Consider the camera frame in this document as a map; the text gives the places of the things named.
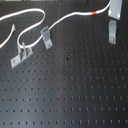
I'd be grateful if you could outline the grey metal cable clip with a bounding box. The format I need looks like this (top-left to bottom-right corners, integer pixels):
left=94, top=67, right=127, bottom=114
left=109, top=20, right=117, bottom=44
left=40, top=27, right=53, bottom=49
left=11, top=43, right=33, bottom=68

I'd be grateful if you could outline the left grey metal cable clip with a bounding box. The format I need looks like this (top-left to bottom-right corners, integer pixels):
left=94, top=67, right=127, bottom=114
left=11, top=43, right=33, bottom=68

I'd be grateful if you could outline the white cable with red mark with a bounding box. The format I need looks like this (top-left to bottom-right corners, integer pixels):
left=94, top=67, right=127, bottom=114
left=0, top=0, right=114, bottom=50

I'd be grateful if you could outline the middle grey metal cable clip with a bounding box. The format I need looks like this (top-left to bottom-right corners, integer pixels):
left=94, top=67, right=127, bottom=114
left=40, top=27, right=53, bottom=49

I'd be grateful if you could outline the right grey metal cable clip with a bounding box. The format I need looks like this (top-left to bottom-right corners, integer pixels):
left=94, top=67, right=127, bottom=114
left=109, top=20, right=117, bottom=44

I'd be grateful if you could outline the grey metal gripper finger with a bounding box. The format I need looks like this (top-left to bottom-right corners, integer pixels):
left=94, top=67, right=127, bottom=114
left=108, top=0, right=123, bottom=20

